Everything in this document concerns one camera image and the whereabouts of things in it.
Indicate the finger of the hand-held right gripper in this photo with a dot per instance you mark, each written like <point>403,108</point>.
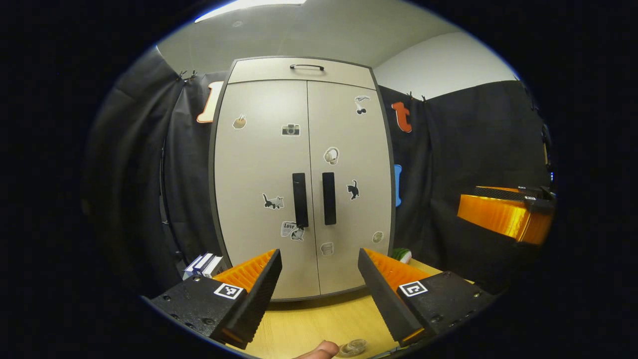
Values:
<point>498,217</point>
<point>503,192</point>

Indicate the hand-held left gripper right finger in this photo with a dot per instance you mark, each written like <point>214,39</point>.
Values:
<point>381,299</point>

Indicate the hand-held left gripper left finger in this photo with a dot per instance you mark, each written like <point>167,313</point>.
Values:
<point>256,299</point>

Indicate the clear bottle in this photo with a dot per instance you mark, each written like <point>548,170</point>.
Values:
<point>351,347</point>

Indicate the white cabinet door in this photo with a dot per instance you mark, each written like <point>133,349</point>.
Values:
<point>259,164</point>
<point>359,139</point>

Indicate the white grey cabinet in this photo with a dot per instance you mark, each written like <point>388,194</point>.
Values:
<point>211,169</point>

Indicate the white cabinet drawer front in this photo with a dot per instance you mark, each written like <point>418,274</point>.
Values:
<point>259,72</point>

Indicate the watermelon slice toy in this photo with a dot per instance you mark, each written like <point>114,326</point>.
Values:
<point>401,255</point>

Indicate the black backdrop cloth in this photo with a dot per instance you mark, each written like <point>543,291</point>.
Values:
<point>473,139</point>

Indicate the thin black pole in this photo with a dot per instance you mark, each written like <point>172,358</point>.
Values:
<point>162,199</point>

